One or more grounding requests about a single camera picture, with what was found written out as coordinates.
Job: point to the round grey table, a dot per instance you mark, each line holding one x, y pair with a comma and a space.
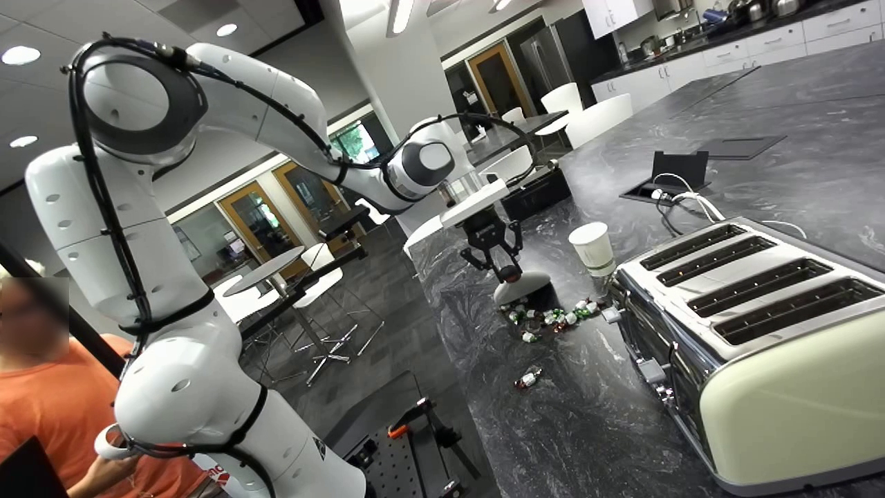
264, 271

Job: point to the dark dining table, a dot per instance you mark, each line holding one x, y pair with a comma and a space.
517, 134

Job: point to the white paper cup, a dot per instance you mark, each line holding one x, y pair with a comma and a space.
593, 246

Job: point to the black pop-up socket box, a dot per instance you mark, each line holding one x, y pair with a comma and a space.
683, 166

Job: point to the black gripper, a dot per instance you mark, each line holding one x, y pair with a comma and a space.
492, 239

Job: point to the person in orange shirt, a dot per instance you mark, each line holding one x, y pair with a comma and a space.
45, 405

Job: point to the wooden door frame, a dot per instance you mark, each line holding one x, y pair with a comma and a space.
500, 78

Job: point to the cream four-slot toaster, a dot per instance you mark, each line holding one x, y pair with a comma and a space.
785, 369

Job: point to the black monitor corner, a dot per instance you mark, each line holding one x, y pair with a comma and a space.
23, 472

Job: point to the sweet green white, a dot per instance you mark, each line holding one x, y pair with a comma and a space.
526, 335
514, 314
533, 375
529, 318
569, 317
583, 311
550, 318
595, 304

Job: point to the wooden glass door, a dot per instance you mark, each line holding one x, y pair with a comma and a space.
259, 223

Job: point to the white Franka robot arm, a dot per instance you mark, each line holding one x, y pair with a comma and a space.
183, 389

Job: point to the metal table base legs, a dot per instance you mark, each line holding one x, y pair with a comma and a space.
333, 351

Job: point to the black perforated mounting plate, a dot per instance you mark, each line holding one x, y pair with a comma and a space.
398, 465

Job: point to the long ceiling light strip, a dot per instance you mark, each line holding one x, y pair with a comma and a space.
403, 14

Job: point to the black storage box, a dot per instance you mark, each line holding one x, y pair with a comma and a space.
544, 192

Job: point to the white kitchen cabinets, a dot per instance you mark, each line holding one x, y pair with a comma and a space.
738, 46

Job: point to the round ceiling light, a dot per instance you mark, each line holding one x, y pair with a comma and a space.
22, 53
226, 28
23, 138

